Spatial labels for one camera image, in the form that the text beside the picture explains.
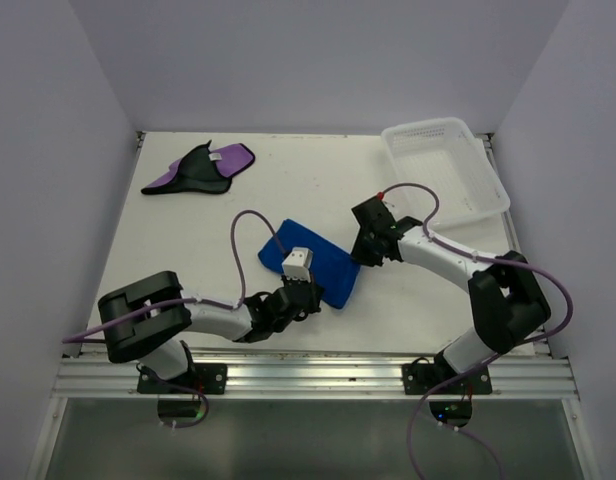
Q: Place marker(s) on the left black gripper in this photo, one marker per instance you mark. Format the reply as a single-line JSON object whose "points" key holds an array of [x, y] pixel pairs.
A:
{"points": [[313, 304]]}

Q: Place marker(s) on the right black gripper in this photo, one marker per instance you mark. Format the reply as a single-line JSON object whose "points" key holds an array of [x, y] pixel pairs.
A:
{"points": [[360, 256]]}

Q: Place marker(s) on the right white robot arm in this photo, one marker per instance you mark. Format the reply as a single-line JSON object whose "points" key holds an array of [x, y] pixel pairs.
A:
{"points": [[507, 303]]}

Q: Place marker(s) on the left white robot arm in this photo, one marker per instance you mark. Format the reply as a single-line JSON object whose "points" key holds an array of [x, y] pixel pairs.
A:
{"points": [[141, 320]]}

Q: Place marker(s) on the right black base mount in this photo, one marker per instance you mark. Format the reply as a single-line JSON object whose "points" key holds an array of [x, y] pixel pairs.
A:
{"points": [[420, 376]]}

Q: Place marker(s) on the blue towel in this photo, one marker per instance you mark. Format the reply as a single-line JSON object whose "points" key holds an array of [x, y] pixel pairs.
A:
{"points": [[333, 270]]}

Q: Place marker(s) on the white plastic basket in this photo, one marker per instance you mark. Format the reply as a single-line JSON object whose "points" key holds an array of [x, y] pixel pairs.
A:
{"points": [[444, 155]]}

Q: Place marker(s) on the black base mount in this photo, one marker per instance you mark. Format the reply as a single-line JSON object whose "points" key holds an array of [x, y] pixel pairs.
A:
{"points": [[202, 378], [420, 376]]}

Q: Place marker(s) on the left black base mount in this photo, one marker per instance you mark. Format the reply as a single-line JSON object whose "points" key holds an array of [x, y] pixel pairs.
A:
{"points": [[202, 378]]}

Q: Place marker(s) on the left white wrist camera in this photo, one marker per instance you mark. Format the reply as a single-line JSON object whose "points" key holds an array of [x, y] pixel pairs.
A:
{"points": [[296, 266]]}

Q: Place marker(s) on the purple and grey towel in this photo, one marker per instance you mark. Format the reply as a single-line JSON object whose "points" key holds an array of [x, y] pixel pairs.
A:
{"points": [[203, 170]]}

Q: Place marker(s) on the aluminium frame rail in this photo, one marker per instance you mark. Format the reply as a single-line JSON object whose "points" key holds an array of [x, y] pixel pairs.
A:
{"points": [[278, 375]]}

